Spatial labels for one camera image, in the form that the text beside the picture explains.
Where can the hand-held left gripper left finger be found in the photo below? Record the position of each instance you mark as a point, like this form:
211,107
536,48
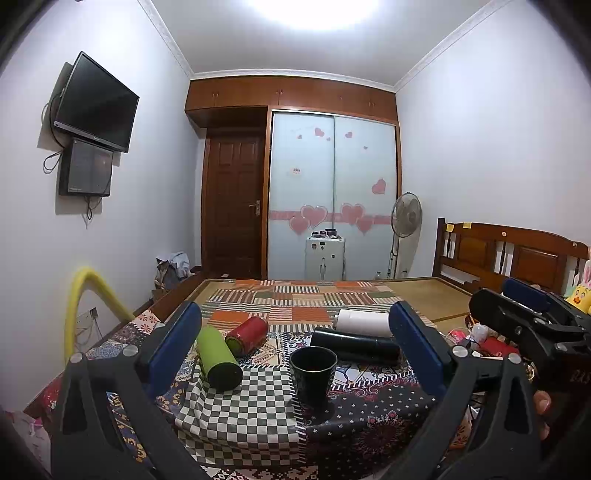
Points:
175,347

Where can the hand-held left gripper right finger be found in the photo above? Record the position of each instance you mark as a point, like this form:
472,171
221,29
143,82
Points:
415,347

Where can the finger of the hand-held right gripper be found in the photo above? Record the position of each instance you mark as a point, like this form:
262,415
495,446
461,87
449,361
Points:
508,314
526,291

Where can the green cup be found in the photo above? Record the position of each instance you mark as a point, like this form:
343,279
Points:
219,360

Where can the white cup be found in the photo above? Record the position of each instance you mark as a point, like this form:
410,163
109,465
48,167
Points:
364,323

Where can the tall black cup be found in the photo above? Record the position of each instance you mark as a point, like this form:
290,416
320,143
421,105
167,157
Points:
355,346

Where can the red cup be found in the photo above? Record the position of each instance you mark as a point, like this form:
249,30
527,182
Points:
247,336

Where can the short black cup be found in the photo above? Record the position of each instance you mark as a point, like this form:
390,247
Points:
314,376

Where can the person's right hand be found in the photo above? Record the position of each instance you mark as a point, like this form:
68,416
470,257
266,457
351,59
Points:
542,406

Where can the red packet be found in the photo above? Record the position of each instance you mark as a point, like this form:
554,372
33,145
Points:
501,347

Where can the wooden bed headboard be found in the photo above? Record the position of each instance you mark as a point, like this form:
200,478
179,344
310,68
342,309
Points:
503,251

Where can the woven bamboo bed mat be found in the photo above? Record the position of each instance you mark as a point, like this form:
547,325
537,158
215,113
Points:
429,297

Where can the yellow plush toy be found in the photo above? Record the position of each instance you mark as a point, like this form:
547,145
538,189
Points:
581,295

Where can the pile of clothes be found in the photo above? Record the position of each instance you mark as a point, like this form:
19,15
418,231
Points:
173,272

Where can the dark floral printed bedspread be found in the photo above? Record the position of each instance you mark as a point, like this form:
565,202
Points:
369,415

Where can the green checkered cloth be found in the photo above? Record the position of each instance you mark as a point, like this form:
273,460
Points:
249,406

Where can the yellow foam tube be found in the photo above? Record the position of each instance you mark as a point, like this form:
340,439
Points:
78,295

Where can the patchwork striped blanket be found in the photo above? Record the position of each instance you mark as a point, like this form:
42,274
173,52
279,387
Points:
304,300

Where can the white box appliance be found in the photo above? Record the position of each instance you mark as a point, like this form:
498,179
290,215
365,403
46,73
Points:
324,258

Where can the standing electric fan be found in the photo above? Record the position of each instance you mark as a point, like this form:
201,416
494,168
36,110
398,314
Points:
406,214

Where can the brown wooden door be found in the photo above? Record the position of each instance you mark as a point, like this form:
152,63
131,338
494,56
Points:
233,207

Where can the wooden wardrobe with sliding doors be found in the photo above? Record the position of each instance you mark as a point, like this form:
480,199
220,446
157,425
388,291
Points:
332,184

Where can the ceiling lamp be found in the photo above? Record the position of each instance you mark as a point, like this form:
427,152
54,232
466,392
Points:
314,9

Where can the wall power socket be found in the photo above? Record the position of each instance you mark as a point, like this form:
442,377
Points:
87,317

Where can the small black wall monitor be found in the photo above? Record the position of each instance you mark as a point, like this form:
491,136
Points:
87,168

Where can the wall-mounted black television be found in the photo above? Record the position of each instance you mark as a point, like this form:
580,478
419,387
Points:
94,104

